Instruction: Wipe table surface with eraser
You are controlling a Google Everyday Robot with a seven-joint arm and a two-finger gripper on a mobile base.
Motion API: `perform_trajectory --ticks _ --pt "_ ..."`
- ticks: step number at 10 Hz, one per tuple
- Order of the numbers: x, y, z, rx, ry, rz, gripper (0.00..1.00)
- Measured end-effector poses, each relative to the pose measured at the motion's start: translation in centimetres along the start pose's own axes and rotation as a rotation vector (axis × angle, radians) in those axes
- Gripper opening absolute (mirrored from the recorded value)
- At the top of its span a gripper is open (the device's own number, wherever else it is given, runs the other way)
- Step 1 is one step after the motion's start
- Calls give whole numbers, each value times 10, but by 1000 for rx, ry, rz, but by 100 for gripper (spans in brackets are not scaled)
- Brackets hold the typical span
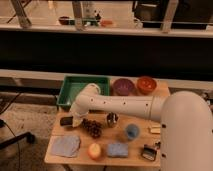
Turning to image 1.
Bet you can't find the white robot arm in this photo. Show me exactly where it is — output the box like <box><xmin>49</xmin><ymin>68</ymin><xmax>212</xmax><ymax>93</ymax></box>
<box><xmin>69</xmin><ymin>83</ymin><xmax>213</xmax><ymax>171</ymax></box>

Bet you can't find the black whiteboard eraser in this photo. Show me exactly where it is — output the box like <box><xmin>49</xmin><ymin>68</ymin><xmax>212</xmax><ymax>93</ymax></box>
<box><xmin>141</xmin><ymin>144</ymin><xmax>157</xmax><ymax>161</ymax></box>

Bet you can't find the grey blue cloth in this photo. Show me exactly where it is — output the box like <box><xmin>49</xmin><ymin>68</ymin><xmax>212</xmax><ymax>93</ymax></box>
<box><xmin>50</xmin><ymin>135</ymin><xmax>81</xmax><ymax>158</ymax></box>

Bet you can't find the purple grape bunch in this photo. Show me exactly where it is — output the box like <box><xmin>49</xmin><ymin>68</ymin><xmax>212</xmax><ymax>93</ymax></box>
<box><xmin>82</xmin><ymin>119</ymin><xmax>102</xmax><ymax>138</ymax></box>

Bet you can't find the green plastic bin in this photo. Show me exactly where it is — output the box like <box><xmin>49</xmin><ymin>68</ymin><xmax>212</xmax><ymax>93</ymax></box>
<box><xmin>57</xmin><ymin>76</ymin><xmax>110</xmax><ymax>110</ymax></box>

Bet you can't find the red yellow apple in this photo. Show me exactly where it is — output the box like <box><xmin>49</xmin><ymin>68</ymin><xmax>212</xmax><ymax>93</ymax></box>
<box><xmin>88</xmin><ymin>143</ymin><xmax>101</xmax><ymax>160</ymax></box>

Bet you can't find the black chair base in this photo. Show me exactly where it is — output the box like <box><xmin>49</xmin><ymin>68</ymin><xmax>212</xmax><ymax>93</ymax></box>
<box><xmin>0</xmin><ymin>119</ymin><xmax>36</xmax><ymax>150</ymax></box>

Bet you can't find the metal cup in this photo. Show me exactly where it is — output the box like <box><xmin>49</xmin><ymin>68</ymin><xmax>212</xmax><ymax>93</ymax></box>
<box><xmin>107</xmin><ymin>112</ymin><xmax>118</xmax><ymax>128</ymax></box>

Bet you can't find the blue sponge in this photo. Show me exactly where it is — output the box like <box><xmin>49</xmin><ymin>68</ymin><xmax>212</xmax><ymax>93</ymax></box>
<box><xmin>107</xmin><ymin>143</ymin><xmax>128</xmax><ymax>158</ymax></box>

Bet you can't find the purple bowl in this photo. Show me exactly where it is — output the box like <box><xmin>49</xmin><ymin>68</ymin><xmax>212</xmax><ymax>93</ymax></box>
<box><xmin>112</xmin><ymin>78</ymin><xmax>135</xmax><ymax>96</ymax></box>

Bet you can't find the blue cup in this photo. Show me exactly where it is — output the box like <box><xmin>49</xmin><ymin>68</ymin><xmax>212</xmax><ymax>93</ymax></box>
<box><xmin>125</xmin><ymin>124</ymin><xmax>140</xmax><ymax>140</ymax></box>

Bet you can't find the orange bowl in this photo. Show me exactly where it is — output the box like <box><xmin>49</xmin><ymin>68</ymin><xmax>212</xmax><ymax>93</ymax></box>
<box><xmin>137</xmin><ymin>76</ymin><xmax>157</xmax><ymax>95</ymax></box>

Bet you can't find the small wooden block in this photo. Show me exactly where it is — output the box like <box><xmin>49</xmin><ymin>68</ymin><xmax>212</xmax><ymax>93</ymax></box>
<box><xmin>149</xmin><ymin>125</ymin><xmax>161</xmax><ymax>134</ymax></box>

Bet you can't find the dark bowl in background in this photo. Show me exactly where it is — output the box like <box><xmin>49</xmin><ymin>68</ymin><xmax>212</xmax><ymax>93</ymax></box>
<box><xmin>58</xmin><ymin>16</ymin><xmax>69</xmax><ymax>25</ymax></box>

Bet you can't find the orange object in background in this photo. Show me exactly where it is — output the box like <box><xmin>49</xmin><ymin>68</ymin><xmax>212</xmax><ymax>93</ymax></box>
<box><xmin>100</xmin><ymin>20</ymin><xmax>114</xmax><ymax>27</ymax></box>

